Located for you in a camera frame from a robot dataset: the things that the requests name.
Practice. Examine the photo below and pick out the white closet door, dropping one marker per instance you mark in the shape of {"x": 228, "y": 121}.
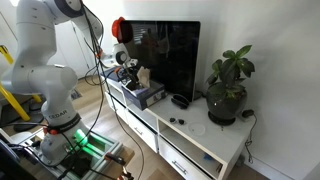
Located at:
{"x": 71, "y": 50}

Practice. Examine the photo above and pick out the white TV cabinet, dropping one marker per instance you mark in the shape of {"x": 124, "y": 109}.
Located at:
{"x": 186, "y": 140}

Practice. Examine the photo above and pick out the black power adapter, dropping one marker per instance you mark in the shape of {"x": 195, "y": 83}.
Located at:
{"x": 248, "y": 113}

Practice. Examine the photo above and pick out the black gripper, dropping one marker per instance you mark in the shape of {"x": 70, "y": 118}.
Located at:
{"x": 130, "y": 71}

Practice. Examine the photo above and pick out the black flat screen TV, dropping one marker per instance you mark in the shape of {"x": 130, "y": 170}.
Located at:
{"x": 166, "y": 56}

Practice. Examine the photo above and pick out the black earbud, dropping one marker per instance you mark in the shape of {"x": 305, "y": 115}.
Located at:
{"x": 181, "y": 122}
{"x": 172, "y": 120}

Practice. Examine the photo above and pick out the clear round coaster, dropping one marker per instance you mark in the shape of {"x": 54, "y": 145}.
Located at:
{"x": 196, "y": 129}

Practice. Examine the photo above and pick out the yellow metal stand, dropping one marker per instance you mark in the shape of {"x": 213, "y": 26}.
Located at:
{"x": 13, "y": 103}

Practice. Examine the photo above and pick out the green leafy plant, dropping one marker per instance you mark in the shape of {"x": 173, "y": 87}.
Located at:
{"x": 230, "y": 70}

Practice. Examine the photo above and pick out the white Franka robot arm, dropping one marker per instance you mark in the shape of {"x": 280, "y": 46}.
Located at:
{"x": 43, "y": 80}

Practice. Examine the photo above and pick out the dark glossy plant pot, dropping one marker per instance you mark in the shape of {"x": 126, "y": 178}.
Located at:
{"x": 225, "y": 106}

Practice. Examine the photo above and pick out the black monitor edge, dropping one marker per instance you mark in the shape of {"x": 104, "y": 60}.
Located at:
{"x": 10, "y": 163}

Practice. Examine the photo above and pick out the dark blue cardboard box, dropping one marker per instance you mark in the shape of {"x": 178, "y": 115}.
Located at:
{"x": 146, "y": 96}

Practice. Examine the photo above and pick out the black glasses case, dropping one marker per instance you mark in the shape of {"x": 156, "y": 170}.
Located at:
{"x": 180, "y": 101}

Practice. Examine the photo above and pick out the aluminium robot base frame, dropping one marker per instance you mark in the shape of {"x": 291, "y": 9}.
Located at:
{"x": 100, "y": 146}

